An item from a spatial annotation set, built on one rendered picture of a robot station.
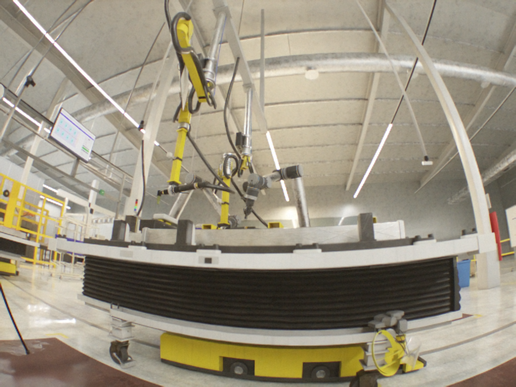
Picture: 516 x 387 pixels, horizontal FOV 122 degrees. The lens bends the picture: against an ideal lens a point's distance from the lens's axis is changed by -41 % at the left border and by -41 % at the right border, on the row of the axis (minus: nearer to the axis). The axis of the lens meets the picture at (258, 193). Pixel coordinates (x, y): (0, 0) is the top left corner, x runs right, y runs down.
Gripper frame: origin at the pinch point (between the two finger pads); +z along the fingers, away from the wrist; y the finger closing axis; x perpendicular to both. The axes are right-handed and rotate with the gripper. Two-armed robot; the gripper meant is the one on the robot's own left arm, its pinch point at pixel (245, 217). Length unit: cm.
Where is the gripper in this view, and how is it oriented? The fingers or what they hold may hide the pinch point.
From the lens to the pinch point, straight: 212.9
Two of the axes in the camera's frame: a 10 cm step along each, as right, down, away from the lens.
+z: -2.5, 9.7, -0.2
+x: -8.6, -2.1, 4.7
